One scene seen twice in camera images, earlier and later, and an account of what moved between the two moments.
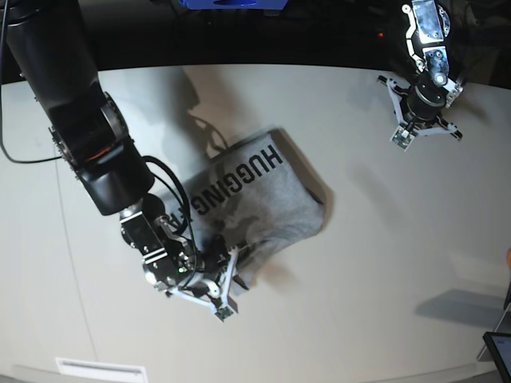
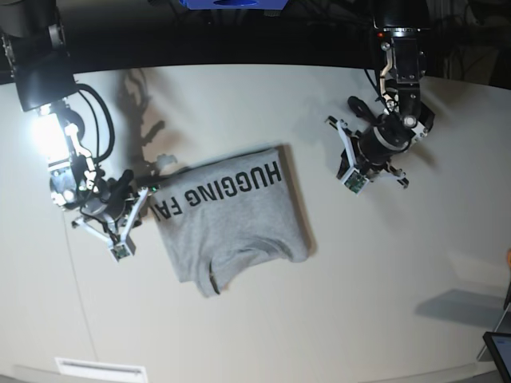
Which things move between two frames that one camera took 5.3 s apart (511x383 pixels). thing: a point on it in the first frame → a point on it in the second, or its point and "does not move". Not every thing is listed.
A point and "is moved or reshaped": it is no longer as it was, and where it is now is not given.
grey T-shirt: [263, 192] is moved or reshaped
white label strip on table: [100, 370] does not move
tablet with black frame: [500, 346] does not move
